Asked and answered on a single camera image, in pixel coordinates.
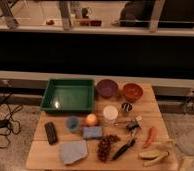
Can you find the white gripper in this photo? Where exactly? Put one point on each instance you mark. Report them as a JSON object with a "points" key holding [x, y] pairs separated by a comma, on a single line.
{"points": [[185, 143]]}

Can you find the yellow banana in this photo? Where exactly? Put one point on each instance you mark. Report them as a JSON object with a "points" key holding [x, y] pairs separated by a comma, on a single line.
{"points": [[152, 157]]}

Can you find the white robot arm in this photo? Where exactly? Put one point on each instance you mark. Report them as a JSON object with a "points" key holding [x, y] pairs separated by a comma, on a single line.
{"points": [[191, 168]]}

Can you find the green plastic tray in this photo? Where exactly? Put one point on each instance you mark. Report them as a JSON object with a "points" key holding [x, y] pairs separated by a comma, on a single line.
{"points": [[69, 95]]}

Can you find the orange carrot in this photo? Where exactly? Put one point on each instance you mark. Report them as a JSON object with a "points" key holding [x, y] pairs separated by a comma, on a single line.
{"points": [[150, 138]]}

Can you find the metal clip tool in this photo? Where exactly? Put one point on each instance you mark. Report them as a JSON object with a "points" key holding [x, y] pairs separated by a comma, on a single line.
{"points": [[131, 126]]}

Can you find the wooden table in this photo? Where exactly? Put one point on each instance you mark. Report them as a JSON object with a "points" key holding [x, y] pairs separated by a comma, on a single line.
{"points": [[45, 157]]}

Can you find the small metal cup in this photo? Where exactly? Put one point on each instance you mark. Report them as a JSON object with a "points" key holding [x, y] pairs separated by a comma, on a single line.
{"points": [[126, 108]]}

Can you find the dark red grape bunch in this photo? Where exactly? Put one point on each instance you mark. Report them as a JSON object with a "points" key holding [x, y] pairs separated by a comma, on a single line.
{"points": [[104, 146]]}

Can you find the orange-red bowl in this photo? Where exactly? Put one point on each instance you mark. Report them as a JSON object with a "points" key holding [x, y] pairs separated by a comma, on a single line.
{"points": [[132, 92]]}

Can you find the white lidded jar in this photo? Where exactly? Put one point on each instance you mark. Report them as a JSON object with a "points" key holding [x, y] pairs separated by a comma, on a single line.
{"points": [[110, 114]]}

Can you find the blue sponge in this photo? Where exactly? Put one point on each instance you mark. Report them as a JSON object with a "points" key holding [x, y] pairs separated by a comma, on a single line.
{"points": [[92, 132]]}

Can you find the peach apple fruit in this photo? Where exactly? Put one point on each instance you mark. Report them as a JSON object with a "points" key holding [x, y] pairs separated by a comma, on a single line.
{"points": [[91, 120]]}

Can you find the purple bowl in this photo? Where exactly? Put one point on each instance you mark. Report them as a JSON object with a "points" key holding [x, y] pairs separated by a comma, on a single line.
{"points": [[106, 88]]}

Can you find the grey-blue folded cloth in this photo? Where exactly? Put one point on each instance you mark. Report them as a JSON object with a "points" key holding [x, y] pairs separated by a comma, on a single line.
{"points": [[73, 151]]}

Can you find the blue plastic cup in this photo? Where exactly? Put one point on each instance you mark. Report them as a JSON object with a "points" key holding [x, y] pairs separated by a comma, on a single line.
{"points": [[72, 123]]}

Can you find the black remote control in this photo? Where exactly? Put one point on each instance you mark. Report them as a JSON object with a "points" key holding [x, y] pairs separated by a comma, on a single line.
{"points": [[51, 133]]}

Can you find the black power adapter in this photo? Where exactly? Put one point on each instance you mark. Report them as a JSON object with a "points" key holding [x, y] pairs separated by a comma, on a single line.
{"points": [[4, 123]]}

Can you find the black handled brush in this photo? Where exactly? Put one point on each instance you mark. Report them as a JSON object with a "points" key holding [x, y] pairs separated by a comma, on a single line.
{"points": [[123, 149]]}

